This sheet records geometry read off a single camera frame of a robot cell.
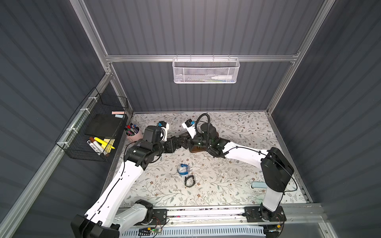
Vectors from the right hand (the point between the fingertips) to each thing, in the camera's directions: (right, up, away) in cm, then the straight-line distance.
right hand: (177, 140), depth 77 cm
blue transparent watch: (+2, -19, +14) cm, 24 cm away
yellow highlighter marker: (-36, 0, -6) cm, 36 cm away
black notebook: (-36, +8, -1) cm, 37 cm away
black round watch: (+6, -25, +8) cm, 27 cm away
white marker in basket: (-39, -1, -9) cm, 40 cm away
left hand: (0, -1, -4) cm, 4 cm away
